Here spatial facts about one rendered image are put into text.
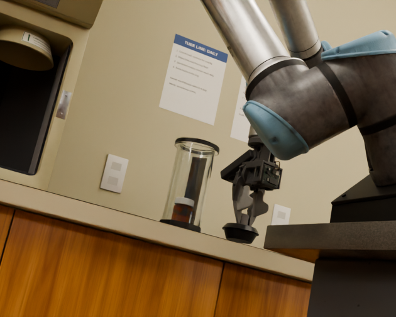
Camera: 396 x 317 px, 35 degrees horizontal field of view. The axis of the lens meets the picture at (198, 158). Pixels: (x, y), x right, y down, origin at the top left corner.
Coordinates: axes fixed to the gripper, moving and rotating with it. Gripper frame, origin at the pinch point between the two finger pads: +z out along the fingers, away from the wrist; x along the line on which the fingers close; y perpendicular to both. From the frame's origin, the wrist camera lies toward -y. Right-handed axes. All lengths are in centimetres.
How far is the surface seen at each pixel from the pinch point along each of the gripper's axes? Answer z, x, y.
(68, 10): -40, -48, -23
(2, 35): -31, -58, -34
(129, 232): 11.6, -35.6, 7.3
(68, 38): -35, -44, -27
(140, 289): 21.8, -29.1, 6.0
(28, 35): -33, -53, -31
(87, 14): -41, -43, -21
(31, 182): 2, -44, -26
